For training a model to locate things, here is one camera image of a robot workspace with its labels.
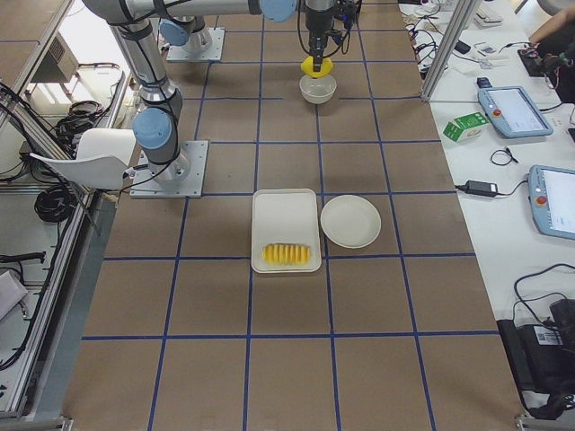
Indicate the aluminium frame post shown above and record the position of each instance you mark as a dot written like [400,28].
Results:
[461,15]

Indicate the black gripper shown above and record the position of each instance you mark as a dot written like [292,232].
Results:
[316,28]

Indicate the white plastic chair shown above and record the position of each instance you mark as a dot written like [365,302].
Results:
[102,156]

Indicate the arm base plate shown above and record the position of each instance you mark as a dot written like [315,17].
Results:
[212,54]
[183,178]

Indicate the yellow lemon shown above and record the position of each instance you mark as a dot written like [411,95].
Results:
[313,70]

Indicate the white rectangular tray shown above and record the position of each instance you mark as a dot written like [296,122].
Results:
[285,216]

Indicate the cream round plate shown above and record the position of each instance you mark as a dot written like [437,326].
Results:
[350,221]

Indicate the green white carton box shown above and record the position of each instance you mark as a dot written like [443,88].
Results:
[465,127]

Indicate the blue teach pendant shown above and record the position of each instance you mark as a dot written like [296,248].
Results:
[551,198]
[512,112]

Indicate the blue teach pendant near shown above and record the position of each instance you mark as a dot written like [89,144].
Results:
[551,198]

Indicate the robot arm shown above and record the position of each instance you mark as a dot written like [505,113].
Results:
[191,35]
[156,127]

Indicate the blue teach pendant far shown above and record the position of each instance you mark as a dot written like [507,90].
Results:
[512,112]

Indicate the sliced orange toy food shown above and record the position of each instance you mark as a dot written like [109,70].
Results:
[286,254]

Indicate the white ceramic bowl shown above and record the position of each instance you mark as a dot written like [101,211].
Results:
[317,90]

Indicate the black box with label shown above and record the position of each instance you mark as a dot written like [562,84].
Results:
[542,359]

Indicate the black power adapter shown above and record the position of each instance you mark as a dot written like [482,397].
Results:
[481,188]

